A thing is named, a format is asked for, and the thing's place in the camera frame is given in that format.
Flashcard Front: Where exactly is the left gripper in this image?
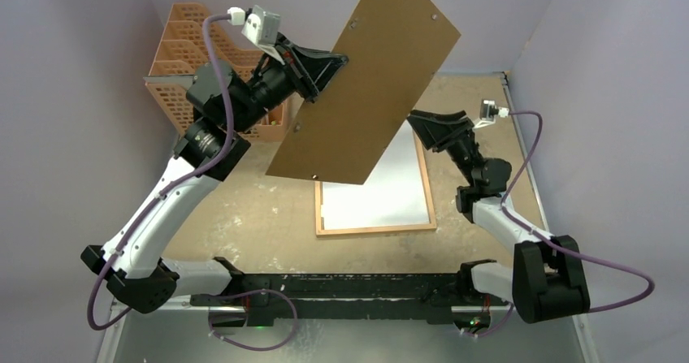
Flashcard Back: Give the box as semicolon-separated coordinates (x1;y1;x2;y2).
231;32;349;133

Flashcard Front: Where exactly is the printed photo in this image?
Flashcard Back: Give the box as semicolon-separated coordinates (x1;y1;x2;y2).
320;121;431;231

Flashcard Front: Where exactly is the wooden picture frame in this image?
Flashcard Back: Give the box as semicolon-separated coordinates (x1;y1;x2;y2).
314;132;438;238

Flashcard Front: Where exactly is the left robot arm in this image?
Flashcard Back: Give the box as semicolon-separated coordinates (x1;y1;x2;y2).
81;36;349;313

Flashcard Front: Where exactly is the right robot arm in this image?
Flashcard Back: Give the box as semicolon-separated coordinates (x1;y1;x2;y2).
407;110;591;323

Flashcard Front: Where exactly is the orange file organizer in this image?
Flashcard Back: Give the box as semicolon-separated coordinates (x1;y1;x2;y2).
145;2;291;142

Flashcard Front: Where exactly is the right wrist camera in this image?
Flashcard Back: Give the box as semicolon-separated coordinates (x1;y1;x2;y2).
474;99;510;129

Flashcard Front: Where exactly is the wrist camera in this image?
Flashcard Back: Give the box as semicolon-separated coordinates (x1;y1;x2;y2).
474;99;510;129
227;6;281;48

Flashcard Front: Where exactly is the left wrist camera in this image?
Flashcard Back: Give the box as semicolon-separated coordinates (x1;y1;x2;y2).
227;6;281;48

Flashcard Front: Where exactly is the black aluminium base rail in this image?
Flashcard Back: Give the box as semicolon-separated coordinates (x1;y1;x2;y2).
188;270;507;326

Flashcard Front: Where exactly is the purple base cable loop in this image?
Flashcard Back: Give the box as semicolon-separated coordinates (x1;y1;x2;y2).
206;287;301;352

